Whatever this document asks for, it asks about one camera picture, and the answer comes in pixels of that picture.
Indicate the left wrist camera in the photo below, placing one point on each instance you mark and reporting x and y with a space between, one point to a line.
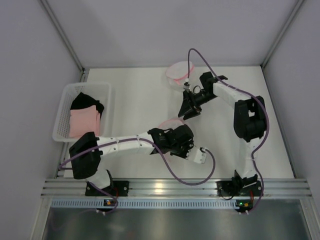
197 155

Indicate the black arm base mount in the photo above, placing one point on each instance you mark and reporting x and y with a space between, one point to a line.
228 189

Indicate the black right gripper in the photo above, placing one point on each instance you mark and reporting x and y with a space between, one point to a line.
193 103

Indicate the black garment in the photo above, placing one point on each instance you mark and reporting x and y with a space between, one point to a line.
83 101

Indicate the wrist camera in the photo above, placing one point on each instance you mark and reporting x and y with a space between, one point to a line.
197 155
186 85

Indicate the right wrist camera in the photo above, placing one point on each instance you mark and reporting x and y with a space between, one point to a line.
186 85

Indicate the pink garment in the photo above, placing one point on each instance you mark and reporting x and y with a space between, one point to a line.
83 121

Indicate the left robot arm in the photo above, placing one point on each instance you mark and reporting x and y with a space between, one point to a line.
89 150

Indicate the white plastic basket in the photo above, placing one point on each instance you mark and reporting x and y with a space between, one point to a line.
101 91

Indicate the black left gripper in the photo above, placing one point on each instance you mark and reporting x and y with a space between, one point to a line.
183 146

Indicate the pink-trimmed mesh laundry bag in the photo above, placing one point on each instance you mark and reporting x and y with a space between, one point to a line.
177 74

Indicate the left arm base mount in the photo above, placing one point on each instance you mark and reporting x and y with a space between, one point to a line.
112 187

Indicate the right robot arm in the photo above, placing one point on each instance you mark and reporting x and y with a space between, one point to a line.
249 119

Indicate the perforated cable tray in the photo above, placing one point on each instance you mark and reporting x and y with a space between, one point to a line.
144 203

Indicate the aluminium rail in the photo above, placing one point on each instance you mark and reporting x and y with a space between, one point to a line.
285 188

